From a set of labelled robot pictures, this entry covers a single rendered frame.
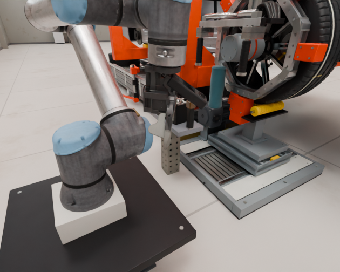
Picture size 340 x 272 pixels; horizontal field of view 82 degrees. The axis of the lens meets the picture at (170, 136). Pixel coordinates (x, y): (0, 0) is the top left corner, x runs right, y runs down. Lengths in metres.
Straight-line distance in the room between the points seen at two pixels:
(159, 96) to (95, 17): 0.21
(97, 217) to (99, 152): 0.24
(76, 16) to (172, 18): 0.19
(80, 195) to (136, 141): 0.26
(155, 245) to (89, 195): 0.28
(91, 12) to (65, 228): 0.63
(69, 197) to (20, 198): 0.36
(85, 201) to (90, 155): 0.17
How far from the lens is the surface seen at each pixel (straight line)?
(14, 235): 0.95
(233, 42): 1.14
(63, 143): 0.66
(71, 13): 0.49
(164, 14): 0.45
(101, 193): 0.76
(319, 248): 1.32
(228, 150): 1.53
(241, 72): 1.00
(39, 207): 1.00
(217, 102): 1.32
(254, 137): 1.53
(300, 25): 1.11
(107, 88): 0.82
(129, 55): 3.41
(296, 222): 1.37
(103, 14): 0.51
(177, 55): 0.46
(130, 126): 0.74
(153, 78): 0.50
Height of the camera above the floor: 0.94
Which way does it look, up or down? 28 degrees down
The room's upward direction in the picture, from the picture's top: straight up
